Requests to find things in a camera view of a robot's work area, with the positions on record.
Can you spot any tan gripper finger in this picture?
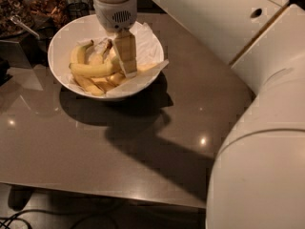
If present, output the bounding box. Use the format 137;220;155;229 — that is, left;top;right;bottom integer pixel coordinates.
113;30;137;78

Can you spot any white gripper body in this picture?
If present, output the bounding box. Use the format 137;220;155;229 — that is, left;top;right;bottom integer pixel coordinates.
93;0;137;32

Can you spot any long top yellow banana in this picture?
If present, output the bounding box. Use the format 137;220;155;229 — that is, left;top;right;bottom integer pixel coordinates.
69;57;121;77

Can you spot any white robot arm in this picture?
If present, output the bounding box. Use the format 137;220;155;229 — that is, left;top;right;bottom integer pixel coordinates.
93;0;305;229

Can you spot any middle back yellow banana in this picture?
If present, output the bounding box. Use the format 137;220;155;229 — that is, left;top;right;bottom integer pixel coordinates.
89;39;112;65

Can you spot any right short yellow banana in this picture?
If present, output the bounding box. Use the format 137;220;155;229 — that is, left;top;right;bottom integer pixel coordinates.
137;63;156;73

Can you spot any left curved yellow banana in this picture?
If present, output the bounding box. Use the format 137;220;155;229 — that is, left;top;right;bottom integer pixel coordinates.
70;40;104;96

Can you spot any white bowl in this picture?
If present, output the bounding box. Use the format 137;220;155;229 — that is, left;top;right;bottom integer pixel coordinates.
48;15;169;101

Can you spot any white paper liner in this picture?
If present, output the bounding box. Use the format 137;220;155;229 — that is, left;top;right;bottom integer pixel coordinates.
66;23;168;100

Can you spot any dish of brown snacks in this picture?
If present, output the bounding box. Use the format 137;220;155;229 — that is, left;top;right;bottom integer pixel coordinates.
28;0;70;29

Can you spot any metal spoon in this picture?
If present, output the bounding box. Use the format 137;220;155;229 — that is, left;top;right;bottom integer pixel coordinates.
10;15;40;39

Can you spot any glass jar of snacks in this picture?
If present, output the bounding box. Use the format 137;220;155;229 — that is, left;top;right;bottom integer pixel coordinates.
0;0;34;38

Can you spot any black floor cable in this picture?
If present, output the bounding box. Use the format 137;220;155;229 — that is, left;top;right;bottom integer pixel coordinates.
0;208;122;229

